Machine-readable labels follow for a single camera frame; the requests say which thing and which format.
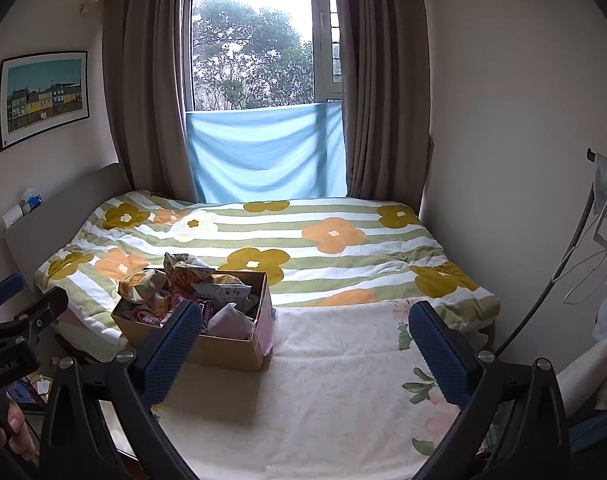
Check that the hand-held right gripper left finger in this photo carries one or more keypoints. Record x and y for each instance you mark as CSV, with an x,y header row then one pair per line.
x,y
168,355

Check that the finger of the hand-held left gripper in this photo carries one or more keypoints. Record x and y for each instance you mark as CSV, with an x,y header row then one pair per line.
x,y
43,310
5,291

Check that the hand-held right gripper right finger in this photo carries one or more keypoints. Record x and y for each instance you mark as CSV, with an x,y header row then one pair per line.
x,y
441,355

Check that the pink white striped snack packet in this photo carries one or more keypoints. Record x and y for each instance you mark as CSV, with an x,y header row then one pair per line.
x,y
148,316

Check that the cardboard box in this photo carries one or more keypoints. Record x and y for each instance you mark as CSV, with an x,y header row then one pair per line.
x,y
218,352

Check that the pale pink snack packet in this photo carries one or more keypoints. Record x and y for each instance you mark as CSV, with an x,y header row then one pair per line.
x,y
231,322

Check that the yellow waffle snack packet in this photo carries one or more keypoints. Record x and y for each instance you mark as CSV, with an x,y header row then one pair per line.
x,y
143,285

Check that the blue white cereal snack packet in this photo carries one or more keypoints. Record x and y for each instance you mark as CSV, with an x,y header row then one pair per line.
x,y
223,291

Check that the pale yellow silver snack packet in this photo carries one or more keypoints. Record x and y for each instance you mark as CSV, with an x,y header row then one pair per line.
x,y
183,262

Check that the person's left hand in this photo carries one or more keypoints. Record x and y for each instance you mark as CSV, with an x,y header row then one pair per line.
x,y
15,430

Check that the pastel bed sheet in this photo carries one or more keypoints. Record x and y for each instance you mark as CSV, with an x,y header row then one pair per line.
x,y
78,331

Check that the blue book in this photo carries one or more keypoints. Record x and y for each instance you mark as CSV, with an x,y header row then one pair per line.
x,y
25,393

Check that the white box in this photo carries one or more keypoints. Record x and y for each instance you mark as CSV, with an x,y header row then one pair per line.
x,y
13,216

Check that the blue white tissue pack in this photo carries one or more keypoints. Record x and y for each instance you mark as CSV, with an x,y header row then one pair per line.
x,y
31,200

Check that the grey bed headboard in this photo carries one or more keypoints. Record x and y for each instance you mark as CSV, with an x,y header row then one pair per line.
x,y
68,215

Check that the green striped floral duvet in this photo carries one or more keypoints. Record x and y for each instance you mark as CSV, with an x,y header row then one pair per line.
x,y
333,266

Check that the white floral blanket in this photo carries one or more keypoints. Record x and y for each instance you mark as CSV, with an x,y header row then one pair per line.
x,y
308,400

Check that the person's leg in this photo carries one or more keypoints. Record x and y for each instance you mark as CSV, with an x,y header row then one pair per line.
x,y
588,375

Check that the dark blue cloth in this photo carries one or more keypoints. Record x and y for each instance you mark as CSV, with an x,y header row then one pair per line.
x,y
596,432

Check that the framed street picture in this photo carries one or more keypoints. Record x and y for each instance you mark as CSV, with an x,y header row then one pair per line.
x,y
43,100

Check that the light blue cloth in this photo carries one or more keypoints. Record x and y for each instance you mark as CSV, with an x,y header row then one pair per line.
x,y
263,155

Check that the brown curtain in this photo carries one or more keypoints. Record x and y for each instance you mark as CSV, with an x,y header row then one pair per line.
x,y
383,85
148,85

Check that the window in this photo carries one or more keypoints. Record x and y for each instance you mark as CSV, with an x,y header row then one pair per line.
x,y
253,45

